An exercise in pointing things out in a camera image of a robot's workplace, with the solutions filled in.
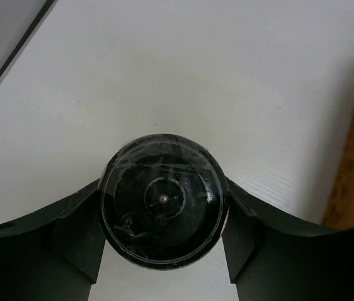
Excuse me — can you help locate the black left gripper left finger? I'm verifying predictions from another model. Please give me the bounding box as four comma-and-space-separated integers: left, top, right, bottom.
0, 181, 105, 300

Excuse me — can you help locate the black top salt grinder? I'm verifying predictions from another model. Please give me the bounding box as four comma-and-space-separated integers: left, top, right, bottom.
98, 134, 229, 270

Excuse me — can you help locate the aluminium table edge rail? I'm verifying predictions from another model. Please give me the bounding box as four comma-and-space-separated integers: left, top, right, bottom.
0, 1, 56, 83

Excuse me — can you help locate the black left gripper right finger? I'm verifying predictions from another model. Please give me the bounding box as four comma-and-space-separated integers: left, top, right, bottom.
222, 182, 354, 300

